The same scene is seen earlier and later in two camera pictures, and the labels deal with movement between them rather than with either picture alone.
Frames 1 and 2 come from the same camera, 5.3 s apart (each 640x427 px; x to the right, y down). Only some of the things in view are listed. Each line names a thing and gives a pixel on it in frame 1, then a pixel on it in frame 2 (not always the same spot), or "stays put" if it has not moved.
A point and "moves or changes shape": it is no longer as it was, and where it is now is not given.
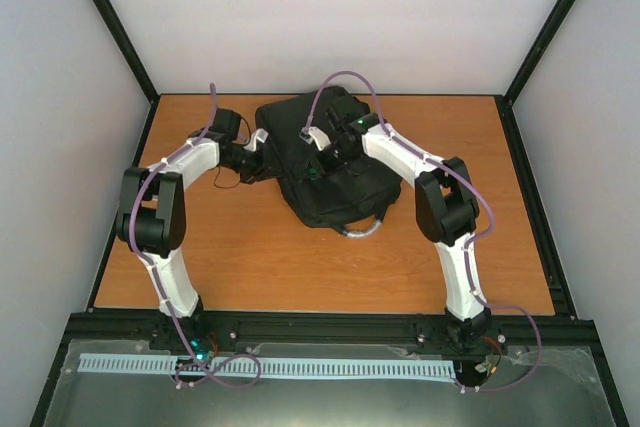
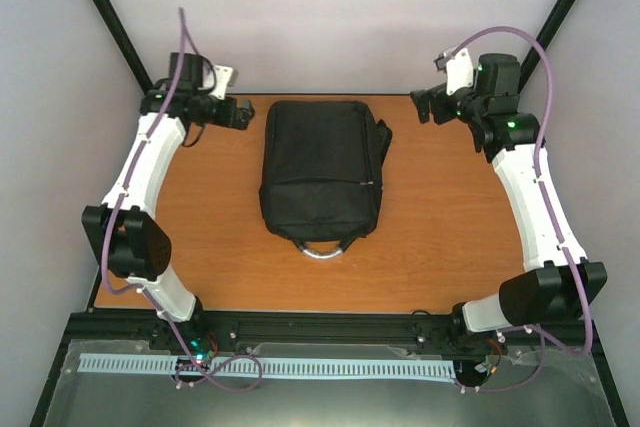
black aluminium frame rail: x=313 y=329 stays put
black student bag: x=351 y=197 moves or changes shape
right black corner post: x=505 y=102 stays put
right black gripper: x=322 y=166 -> x=423 y=106
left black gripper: x=263 y=171 -> x=243 y=113
